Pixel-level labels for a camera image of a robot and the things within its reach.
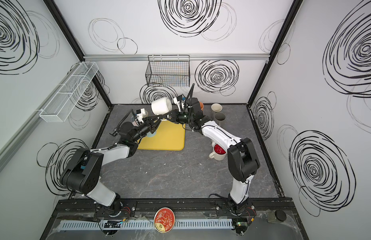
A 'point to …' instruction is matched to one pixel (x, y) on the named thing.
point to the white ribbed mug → (161, 106)
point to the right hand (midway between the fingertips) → (160, 117)
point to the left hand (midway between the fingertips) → (164, 117)
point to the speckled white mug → (212, 143)
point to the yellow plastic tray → (170, 136)
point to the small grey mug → (216, 107)
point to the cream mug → (219, 153)
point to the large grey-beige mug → (219, 117)
